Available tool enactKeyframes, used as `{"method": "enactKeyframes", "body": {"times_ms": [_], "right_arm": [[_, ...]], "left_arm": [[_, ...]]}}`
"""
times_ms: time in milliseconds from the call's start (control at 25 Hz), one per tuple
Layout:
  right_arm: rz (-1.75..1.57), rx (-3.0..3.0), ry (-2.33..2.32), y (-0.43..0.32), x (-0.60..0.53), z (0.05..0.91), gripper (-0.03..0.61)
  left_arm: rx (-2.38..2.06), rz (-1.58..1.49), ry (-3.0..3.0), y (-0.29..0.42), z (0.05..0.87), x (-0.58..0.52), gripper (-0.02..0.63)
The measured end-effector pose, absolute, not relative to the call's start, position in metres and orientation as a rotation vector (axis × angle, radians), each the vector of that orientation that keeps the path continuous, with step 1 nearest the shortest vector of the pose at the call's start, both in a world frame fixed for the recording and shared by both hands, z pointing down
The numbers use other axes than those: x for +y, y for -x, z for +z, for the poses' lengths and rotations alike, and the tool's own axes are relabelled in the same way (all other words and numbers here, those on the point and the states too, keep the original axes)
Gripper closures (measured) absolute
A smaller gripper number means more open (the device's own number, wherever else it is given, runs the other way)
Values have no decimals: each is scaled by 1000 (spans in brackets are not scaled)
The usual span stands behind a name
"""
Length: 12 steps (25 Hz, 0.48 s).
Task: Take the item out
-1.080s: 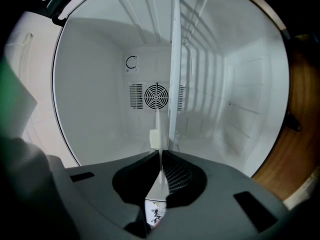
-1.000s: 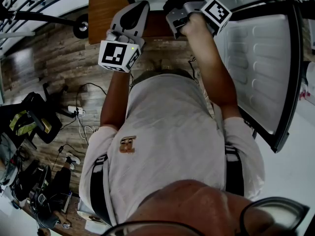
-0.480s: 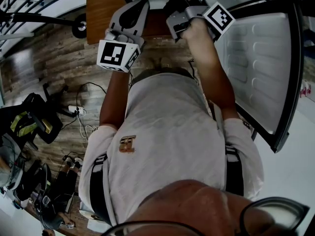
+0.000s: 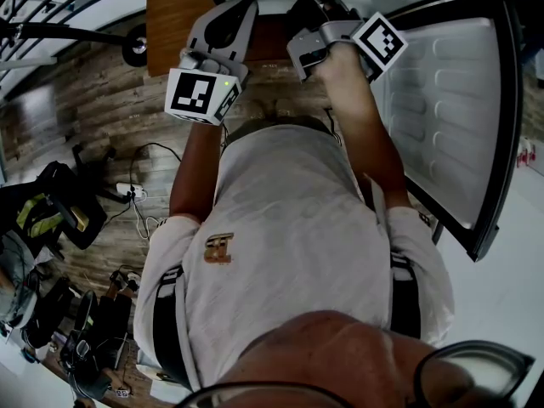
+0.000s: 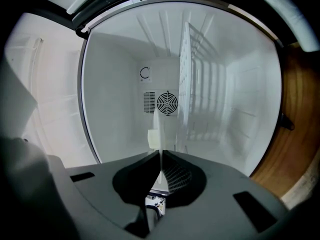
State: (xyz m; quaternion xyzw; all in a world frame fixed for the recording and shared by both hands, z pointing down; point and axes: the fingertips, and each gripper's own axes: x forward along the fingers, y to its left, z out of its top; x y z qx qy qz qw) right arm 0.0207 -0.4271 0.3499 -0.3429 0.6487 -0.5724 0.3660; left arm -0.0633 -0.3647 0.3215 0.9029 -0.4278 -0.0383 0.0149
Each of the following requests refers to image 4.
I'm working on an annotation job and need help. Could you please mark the black office chair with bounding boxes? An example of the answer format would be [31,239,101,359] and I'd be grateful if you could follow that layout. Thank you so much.
[0,144,118,263]

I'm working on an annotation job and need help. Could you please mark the white floor cable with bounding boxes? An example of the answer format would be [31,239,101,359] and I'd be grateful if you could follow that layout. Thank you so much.
[131,197,161,241]

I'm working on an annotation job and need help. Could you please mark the yellow-green vest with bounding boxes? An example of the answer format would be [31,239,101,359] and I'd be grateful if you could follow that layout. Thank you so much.
[15,193,90,237]

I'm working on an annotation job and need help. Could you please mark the person's black-framed glasses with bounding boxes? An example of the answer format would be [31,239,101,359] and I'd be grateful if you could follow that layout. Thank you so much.
[173,340,536,408]

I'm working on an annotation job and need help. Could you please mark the red wall hooks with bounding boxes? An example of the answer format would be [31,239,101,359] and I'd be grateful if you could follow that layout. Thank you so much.
[516,137,537,168]

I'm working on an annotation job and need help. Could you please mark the brown wooden cabinet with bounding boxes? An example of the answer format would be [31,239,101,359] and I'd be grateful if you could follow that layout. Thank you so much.
[146,0,298,78]

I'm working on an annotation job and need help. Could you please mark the white refrigerator with black frame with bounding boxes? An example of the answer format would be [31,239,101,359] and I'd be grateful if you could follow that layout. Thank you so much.
[199,0,524,263]

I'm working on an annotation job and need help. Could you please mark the black bag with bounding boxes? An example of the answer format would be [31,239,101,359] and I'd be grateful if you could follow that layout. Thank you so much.
[63,289,133,401]

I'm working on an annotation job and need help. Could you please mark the person's left forearm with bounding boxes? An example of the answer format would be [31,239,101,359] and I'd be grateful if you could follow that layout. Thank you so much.
[168,119,224,225]

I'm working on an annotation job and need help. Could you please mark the black backpack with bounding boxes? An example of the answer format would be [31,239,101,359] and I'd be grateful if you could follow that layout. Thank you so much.
[20,276,80,350]

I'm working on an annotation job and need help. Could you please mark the black floor cable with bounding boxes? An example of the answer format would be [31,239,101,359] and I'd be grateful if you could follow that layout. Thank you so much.
[128,141,184,186]

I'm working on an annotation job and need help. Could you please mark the person's head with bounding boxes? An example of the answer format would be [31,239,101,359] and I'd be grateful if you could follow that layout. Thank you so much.
[220,310,544,408]

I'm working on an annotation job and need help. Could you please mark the person's white shirt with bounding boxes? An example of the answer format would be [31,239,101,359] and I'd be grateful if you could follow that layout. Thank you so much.
[133,123,456,393]

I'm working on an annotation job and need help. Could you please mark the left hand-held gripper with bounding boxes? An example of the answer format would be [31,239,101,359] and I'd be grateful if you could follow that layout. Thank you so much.
[164,0,259,126]

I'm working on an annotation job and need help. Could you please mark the low wooden table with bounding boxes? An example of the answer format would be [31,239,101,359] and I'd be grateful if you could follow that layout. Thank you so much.
[42,342,171,408]

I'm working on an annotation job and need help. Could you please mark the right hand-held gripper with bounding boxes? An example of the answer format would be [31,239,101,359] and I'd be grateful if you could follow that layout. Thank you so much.
[286,0,409,83]

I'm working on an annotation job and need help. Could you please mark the person's right forearm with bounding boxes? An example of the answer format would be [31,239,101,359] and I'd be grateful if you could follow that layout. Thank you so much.
[312,44,413,210]

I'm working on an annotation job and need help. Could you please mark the white power strip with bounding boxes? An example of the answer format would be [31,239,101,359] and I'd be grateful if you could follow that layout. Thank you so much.
[109,269,141,292]
[115,182,149,200]

